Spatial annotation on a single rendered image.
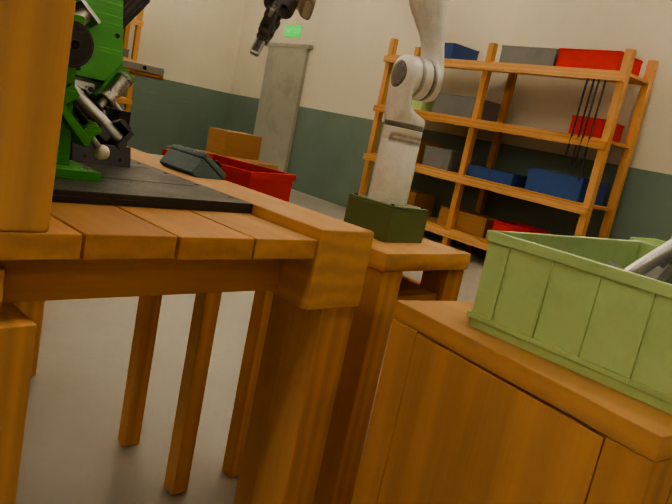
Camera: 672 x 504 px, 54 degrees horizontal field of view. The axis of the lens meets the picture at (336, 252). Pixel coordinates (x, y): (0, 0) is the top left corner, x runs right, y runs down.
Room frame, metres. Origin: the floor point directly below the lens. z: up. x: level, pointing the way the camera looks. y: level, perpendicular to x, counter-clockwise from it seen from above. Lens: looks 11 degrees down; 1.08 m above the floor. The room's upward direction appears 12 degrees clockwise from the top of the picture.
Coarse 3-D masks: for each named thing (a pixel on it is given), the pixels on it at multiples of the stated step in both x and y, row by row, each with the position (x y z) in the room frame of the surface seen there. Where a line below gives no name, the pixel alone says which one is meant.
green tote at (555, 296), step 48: (528, 240) 1.18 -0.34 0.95; (576, 240) 1.30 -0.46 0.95; (624, 240) 1.45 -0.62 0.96; (480, 288) 1.10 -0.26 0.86; (528, 288) 1.03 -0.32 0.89; (576, 288) 0.98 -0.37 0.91; (624, 288) 0.93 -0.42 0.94; (528, 336) 1.01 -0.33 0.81; (576, 336) 0.96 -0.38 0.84; (624, 336) 0.92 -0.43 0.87; (624, 384) 0.90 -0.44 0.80
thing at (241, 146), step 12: (216, 132) 8.18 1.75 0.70; (228, 132) 8.05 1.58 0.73; (240, 132) 8.51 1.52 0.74; (216, 144) 8.15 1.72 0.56; (228, 144) 8.08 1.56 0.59; (240, 144) 8.21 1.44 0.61; (252, 144) 8.34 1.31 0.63; (228, 156) 8.10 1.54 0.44; (240, 156) 8.23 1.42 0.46; (252, 156) 8.37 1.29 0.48; (276, 168) 8.19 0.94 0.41
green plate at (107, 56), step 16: (96, 0) 1.46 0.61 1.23; (112, 0) 1.48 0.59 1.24; (112, 16) 1.48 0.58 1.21; (96, 32) 1.44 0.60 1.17; (112, 32) 1.47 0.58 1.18; (96, 48) 1.44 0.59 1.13; (112, 48) 1.47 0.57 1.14; (96, 64) 1.43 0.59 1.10; (112, 64) 1.46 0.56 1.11; (96, 80) 1.43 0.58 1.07
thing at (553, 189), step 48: (528, 48) 6.64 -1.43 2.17; (384, 96) 8.03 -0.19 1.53; (480, 96) 6.93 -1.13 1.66; (432, 144) 7.65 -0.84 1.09; (576, 144) 5.98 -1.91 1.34; (624, 144) 6.03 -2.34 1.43; (480, 192) 7.24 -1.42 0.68; (528, 192) 6.31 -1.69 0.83; (576, 192) 5.95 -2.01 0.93; (480, 240) 6.61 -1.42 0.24
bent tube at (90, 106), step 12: (84, 0) 1.39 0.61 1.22; (84, 12) 1.39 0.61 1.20; (84, 24) 1.40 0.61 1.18; (96, 24) 1.41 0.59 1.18; (84, 96) 1.37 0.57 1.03; (84, 108) 1.37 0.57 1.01; (96, 108) 1.38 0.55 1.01; (96, 120) 1.38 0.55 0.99; (108, 120) 1.40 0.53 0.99; (108, 132) 1.40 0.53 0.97; (120, 132) 1.42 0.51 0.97
